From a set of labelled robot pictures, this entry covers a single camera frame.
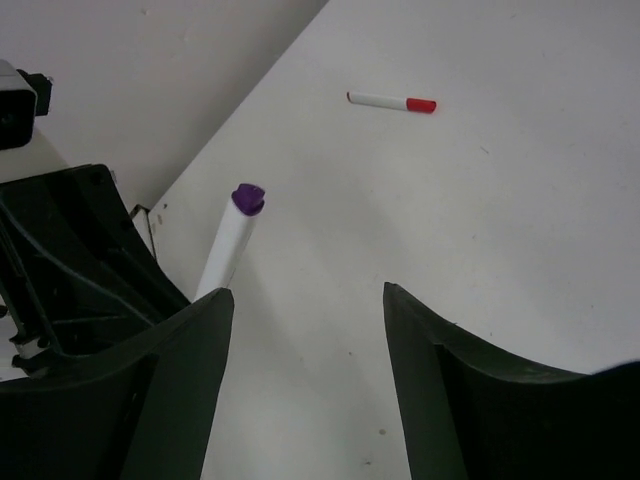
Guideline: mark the purple capped white marker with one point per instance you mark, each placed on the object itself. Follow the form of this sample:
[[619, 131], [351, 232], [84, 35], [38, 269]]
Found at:
[[245, 204]]

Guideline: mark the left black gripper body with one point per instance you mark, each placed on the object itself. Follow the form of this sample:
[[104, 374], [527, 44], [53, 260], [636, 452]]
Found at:
[[76, 276]]

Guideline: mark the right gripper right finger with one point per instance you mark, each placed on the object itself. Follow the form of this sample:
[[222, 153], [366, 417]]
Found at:
[[471, 410]]

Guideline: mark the red capped white marker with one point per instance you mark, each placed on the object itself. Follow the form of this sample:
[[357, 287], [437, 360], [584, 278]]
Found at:
[[410, 104]]

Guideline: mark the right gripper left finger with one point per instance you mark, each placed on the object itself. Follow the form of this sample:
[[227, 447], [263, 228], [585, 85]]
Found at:
[[142, 409]]

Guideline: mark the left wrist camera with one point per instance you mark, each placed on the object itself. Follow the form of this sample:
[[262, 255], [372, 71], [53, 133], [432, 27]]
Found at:
[[23, 97]]

